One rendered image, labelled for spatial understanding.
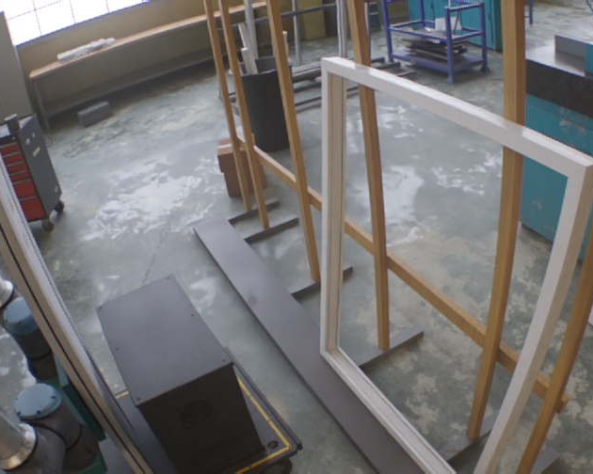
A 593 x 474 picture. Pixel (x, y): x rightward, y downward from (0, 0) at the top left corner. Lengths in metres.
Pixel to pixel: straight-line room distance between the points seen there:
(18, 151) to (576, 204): 3.93
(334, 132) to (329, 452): 1.35
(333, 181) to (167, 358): 0.96
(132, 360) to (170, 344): 0.14
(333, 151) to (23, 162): 2.91
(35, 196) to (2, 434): 3.28
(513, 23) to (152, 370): 1.41
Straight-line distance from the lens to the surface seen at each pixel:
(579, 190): 1.17
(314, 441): 2.36
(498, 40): 7.89
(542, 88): 3.00
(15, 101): 8.01
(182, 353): 1.66
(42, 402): 1.51
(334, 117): 1.99
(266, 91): 4.55
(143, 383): 1.62
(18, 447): 1.39
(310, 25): 9.11
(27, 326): 1.87
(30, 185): 4.44
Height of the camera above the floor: 1.97
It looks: 32 degrees down
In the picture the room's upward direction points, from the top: 10 degrees counter-clockwise
